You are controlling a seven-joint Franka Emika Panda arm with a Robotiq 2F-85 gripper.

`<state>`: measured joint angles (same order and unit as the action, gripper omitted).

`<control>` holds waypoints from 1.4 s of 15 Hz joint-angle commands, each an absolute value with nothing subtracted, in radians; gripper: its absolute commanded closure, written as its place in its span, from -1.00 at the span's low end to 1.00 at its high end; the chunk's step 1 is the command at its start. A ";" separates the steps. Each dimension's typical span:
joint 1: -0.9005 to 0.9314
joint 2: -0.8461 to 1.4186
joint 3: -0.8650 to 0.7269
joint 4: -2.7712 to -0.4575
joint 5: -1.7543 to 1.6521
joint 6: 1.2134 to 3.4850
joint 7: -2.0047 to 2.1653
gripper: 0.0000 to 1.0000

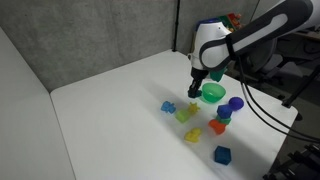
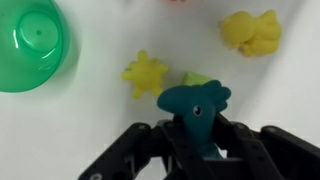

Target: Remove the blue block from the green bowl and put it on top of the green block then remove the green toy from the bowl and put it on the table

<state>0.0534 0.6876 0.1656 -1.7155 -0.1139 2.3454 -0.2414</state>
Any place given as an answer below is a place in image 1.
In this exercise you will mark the yellow star toy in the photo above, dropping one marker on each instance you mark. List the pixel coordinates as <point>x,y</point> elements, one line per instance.
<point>193,108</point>

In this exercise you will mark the colourful toy shelf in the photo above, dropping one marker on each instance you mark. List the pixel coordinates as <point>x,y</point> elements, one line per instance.
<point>231,20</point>

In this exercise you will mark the grey office chair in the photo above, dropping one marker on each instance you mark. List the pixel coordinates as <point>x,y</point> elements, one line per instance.
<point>266,63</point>

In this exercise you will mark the lime green block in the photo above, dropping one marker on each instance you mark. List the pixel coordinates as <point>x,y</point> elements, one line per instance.
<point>182,116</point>

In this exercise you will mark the translucent green bowl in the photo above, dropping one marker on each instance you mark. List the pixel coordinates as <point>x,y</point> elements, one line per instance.
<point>215,93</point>

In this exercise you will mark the purple-blue ball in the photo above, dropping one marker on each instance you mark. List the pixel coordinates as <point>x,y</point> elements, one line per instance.
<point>236,103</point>

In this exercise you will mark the orange toy shape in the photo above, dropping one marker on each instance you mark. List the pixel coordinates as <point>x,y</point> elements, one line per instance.
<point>216,126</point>

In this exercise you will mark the thick black pole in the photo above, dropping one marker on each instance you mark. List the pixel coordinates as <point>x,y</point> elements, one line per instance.
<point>301,86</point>

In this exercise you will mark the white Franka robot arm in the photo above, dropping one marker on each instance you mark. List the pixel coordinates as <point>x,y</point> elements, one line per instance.
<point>213,43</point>

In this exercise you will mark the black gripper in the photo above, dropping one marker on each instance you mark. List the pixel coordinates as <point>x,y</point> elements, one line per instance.
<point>198,76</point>

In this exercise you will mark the light blue toy shape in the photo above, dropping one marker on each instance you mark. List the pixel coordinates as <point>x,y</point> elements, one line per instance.
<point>168,107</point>

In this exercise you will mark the dark blue cube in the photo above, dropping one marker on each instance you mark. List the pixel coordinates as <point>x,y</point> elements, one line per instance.
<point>222,155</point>

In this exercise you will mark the small blue block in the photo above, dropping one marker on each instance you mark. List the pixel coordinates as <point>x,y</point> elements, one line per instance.
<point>224,111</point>

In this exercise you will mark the yellow toy shape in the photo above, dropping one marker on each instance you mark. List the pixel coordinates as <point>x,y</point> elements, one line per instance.
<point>193,135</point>

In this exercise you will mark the thin black tripod stand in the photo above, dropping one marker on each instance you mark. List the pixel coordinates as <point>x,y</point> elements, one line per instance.
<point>176,26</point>

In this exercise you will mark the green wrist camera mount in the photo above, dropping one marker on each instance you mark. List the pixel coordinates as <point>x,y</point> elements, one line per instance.
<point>218,76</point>

